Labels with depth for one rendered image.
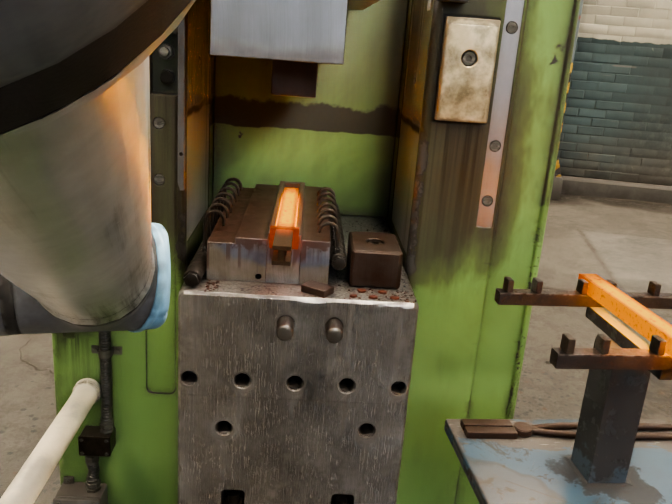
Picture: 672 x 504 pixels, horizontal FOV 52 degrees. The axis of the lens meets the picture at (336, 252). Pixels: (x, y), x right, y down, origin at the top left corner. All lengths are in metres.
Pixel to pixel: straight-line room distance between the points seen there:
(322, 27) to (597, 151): 6.18
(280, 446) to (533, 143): 0.69
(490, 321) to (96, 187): 1.20
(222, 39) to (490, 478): 0.76
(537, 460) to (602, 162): 6.14
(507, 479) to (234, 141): 0.92
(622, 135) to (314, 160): 5.77
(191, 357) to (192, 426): 0.13
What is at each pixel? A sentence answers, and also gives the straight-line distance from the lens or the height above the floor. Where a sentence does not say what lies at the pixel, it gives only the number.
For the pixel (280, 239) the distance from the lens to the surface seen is 1.04.
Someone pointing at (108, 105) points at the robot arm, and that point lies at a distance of 0.16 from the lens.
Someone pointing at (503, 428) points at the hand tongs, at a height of 0.72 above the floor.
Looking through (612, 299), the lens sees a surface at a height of 0.98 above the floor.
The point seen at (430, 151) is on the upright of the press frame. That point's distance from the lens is 1.24.
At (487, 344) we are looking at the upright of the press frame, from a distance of 1.38.
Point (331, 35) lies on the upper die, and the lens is 1.06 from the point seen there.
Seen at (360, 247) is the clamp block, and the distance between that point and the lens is 1.13.
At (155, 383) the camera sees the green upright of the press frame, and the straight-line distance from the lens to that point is 1.41.
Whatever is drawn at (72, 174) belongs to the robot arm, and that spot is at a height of 1.27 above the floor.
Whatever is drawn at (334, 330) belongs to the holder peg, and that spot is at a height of 0.88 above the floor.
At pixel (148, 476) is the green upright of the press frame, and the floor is 0.43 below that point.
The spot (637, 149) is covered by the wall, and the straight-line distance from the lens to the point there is 7.21.
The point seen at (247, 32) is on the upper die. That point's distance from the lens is 1.07.
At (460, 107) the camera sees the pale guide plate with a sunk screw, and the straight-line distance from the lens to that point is 1.21.
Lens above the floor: 1.31
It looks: 17 degrees down
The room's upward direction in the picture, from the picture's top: 4 degrees clockwise
